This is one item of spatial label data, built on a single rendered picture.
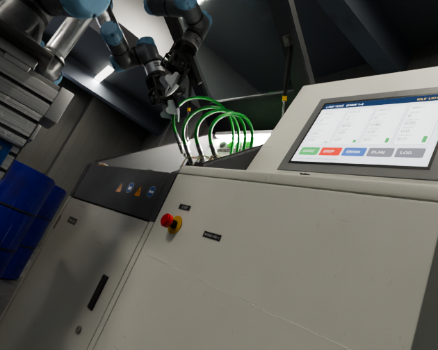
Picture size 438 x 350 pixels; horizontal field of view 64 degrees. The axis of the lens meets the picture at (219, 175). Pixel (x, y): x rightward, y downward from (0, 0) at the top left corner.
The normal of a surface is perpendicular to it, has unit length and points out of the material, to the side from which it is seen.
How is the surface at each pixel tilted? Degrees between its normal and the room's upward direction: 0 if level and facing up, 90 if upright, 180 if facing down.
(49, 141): 90
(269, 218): 90
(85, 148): 90
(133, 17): 90
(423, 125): 76
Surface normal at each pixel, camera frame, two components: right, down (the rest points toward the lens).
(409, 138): -0.53, -0.67
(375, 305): -0.64, -0.47
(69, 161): 0.56, 0.00
